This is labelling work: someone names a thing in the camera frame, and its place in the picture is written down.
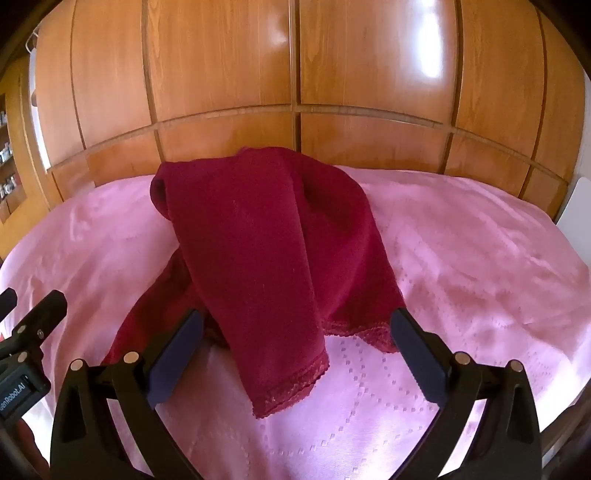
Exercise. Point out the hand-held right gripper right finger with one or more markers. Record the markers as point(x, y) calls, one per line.
point(418, 357)

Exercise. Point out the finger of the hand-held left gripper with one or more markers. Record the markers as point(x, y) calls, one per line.
point(39, 314)
point(6, 302)

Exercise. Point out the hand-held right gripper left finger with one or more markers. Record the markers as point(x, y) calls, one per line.
point(173, 357)

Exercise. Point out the dark red lace-trimmed garment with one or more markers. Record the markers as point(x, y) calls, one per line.
point(258, 240)

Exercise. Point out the pink bedspread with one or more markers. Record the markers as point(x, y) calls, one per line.
point(461, 258)

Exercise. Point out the wooden display cabinet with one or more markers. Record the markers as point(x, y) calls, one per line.
point(8, 152)

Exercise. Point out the white board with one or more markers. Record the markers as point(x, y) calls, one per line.
point(575, 203)

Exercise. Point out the wooden wardrobe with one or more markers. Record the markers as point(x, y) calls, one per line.
point(221, 69)

